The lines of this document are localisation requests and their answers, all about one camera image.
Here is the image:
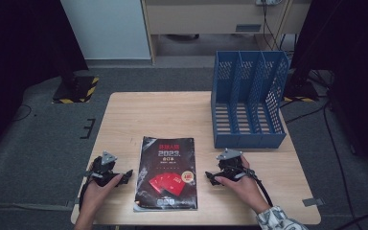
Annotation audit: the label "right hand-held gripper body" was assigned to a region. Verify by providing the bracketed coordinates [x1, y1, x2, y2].
[216, 148, 257, 185]

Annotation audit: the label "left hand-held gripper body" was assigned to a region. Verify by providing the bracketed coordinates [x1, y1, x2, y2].
[82, 150, 125, 188]

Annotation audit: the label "black magazine with red print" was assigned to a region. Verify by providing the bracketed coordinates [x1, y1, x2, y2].
[133, 135, 198, 213]

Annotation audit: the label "blue perforated file rack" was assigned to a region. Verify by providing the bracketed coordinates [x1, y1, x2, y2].
[210, 50, 290, 150]

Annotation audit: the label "person's right hand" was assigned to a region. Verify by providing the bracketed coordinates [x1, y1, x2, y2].
[215, 155, 271, 214]

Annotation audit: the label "person's left hand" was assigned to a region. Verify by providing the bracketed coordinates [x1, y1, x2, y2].
[81, 173, 125, 219]

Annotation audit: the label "person's patterned right sleeve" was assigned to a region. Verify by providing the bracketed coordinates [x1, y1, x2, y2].
[255, 205, 310, 230]

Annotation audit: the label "black stand base striped edge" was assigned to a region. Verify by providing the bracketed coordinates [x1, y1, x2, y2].
[283, 79, 319, 104]
[52, 75, 101, 104]

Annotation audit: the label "long grey tape strip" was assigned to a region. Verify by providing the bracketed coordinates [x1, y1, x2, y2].
[0, 198, 81, 213]

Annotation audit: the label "short grey tape piece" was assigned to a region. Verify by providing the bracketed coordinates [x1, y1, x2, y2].
[301, 197, 326, 208]

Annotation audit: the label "white panel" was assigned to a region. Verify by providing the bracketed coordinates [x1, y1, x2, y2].
[60, 0, 151, 61]

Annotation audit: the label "black curtain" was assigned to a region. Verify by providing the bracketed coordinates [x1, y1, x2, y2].
[0, 0, 89, 164]
[289, 0, 368, 175]

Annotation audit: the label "beige desk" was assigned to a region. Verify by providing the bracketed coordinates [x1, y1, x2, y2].
[141, 0, 312, 65]

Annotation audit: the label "white power strip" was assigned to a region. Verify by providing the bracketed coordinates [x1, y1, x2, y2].
[255, 0, 284, 6]

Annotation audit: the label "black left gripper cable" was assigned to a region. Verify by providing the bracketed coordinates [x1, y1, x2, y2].
[78, 162, 96, 213]

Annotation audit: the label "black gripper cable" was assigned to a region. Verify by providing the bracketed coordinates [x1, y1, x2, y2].
[78, 162, 96, 213]
[226, 164, 274, 208]

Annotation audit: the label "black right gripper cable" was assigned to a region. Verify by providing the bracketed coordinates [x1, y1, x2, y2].
[226, 164, 274, 208]

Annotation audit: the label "thin black floor cable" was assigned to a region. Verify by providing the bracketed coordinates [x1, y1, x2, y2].
[11, 103, 34, 124]

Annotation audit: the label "long black floor cable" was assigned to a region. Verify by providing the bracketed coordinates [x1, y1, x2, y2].
[321, 95, 357, 226]

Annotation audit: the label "black hanging cables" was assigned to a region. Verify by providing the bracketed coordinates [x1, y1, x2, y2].
[261, 3, 293, 52]

